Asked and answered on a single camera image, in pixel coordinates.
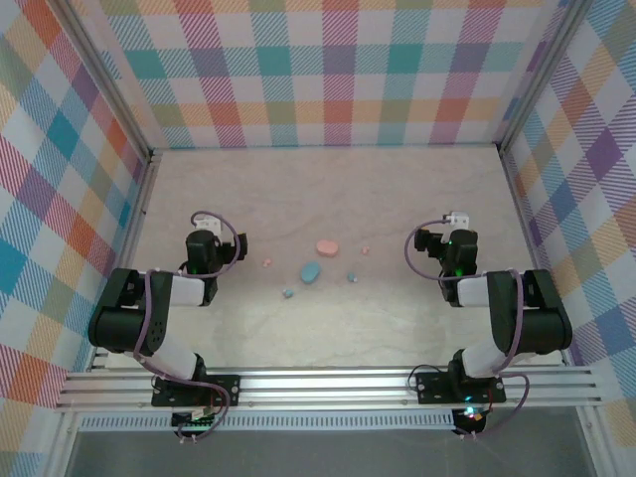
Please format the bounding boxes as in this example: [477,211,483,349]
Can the black controller board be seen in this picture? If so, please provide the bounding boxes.
[171,409,218,441]
[451,406,486,438]

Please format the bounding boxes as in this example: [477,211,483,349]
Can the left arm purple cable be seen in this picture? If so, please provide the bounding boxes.
[132,210,249,441]

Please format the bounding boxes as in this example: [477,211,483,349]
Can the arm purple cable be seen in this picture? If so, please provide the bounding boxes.
[403,221,531,441]
[132,210,249,441]

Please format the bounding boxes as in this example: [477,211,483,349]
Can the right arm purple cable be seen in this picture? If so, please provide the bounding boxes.
[403,221,531,441]

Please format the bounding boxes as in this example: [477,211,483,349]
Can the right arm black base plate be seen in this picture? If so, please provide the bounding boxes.
[414,370,507,404]

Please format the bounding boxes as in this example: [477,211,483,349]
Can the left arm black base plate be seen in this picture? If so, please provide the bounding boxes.
[151,373,241,407]

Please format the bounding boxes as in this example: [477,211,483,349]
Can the aluminium base rail beam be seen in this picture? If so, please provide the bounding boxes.
[54,365,605,413]

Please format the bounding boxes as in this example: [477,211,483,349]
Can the aluminium corner post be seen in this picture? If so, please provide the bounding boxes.
[49,0,163,165]
[496,0,595,155]

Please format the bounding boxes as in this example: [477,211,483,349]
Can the white slotted cable duct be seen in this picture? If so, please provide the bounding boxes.
[79,410,471,432]

